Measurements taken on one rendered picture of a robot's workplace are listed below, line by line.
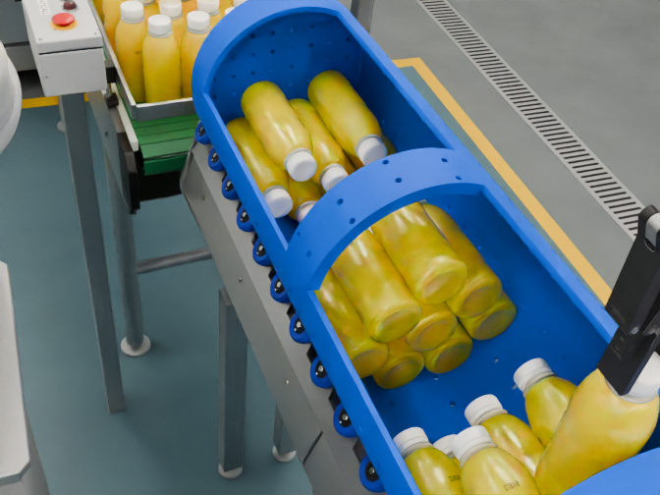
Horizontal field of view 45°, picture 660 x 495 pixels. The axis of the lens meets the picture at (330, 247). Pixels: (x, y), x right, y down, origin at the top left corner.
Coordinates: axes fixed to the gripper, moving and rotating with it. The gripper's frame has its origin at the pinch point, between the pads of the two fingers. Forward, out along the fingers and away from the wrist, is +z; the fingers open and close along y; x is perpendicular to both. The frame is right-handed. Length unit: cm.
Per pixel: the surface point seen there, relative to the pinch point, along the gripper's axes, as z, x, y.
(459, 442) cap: 21.5, 8.1, -6.6
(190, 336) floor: 132, 119, -4
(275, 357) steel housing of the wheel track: 44, 40, -12
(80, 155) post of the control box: 50, 101, -29
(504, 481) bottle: 19.4, 2.1, -5.8
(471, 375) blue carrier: 34.5, 22.6, 6.7
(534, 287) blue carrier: 22.9, 24.8, 13.7
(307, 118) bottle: 23, 65, 0
